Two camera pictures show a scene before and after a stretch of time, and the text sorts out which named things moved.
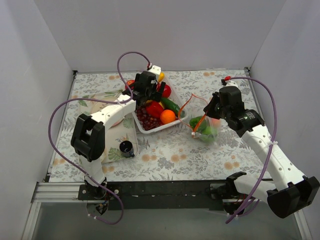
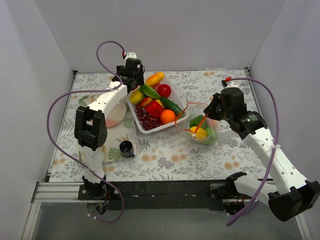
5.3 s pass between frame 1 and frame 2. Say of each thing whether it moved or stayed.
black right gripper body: stayed
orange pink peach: stayed
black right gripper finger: stayed
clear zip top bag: moved
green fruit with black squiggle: stayed
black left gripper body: moved
